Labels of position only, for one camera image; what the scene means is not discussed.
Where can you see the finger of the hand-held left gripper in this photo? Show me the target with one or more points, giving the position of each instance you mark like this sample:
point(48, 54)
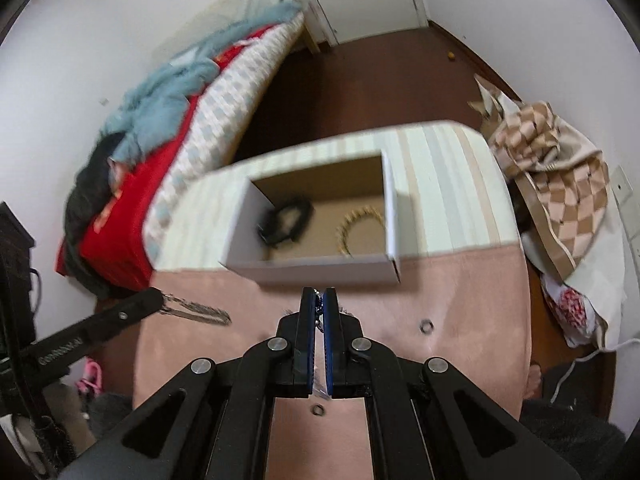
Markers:
point(107, 320)

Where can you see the white cloth with red print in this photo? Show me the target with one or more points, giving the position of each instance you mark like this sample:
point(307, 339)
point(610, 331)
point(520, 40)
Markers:
point(600, 280)

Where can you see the light blue blanket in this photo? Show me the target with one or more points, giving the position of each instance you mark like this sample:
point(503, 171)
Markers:
point(160, 105)

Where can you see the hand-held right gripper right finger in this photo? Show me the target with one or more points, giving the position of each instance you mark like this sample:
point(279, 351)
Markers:
point(329, 310)

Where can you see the white wall socket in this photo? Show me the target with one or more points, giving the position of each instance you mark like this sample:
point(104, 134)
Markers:
point(622, 185)

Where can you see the grey fleece trouser leg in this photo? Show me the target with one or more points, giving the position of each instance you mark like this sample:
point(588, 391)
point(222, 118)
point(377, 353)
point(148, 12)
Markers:
point(111, 415)
point(570, 435)

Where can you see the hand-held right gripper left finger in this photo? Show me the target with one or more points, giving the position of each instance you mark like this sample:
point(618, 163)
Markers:
point(308, 305)

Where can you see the pink cloth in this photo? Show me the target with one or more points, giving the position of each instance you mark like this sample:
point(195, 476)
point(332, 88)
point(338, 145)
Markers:
point(450, 400)

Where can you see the patterned mattress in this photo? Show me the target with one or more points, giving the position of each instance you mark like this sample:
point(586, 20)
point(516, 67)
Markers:
point(225, 105)

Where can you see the beige checkered cloth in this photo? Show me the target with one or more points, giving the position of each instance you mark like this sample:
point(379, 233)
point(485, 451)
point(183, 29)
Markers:
point(555, 160)

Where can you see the white cardboard box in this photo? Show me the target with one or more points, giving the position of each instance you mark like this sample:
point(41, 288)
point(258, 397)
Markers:
point(320, 270)

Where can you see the red blanket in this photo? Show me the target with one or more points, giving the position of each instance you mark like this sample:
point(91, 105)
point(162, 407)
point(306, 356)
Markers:
point(132, 200)

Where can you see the dark cloth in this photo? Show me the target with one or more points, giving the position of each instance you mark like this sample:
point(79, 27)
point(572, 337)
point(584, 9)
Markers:
point(87, 195)

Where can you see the pink shoe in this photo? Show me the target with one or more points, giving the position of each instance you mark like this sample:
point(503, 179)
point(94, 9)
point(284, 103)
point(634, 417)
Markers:
point(90, 377)

